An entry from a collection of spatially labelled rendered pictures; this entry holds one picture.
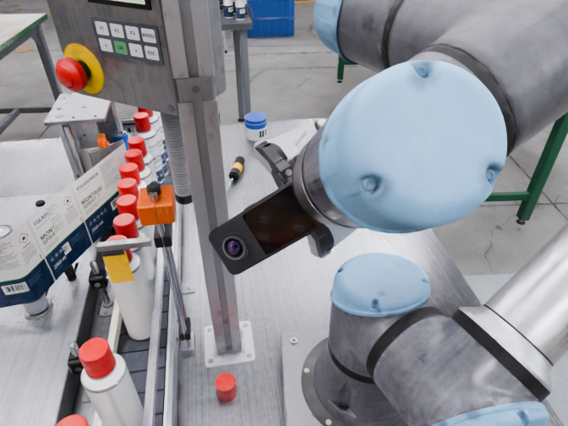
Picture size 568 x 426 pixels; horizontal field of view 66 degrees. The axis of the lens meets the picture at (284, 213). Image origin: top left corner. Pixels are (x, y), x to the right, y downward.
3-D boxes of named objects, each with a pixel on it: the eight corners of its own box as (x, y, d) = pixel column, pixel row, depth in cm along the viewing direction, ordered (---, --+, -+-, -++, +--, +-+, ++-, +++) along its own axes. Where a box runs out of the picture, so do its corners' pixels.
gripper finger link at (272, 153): (278, 162, 49) (313, 198, 42) (264, 170, 49) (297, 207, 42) (263, 128, 46) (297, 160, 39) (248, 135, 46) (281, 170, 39)
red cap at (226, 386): (223, 406, 70) (221, 395, 68) (212, 390, 73) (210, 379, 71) (241, 393, 72) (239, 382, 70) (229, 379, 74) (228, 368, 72)
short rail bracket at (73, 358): (85, 379, 74) (63, 336, 67) (103, 377, 74) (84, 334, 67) (81, 397, 72) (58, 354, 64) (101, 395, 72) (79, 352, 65)
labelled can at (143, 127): (147, 186, 111) (129, 111, 98) (167, 183, 112) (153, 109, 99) (145, 198, 107) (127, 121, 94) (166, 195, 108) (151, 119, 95)
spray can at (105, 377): (115, 420, 64) (73, 333, 51) (152, 414, 64) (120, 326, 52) (110, 457, 60) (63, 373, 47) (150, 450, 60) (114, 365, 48)
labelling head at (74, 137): (91, 194, 108) (58, 95, 92) (145, 189, 109) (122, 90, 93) (80, 231, 97) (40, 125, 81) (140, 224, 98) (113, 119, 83)
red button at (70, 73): (67, 51, 51) (46, 58, 49) (91, 55, 50) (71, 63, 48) (76, 82, 54) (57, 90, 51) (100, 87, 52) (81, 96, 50)
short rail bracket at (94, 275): (101, 300, 88) (84, 257, 80) (133, 296, 89) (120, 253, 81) (99, 313, 85) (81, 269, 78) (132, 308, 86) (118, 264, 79)
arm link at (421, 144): (565, 158, 19) (411, 274, 18) (442, 181, 30) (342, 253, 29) (466, 3, 18) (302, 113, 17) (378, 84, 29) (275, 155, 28)
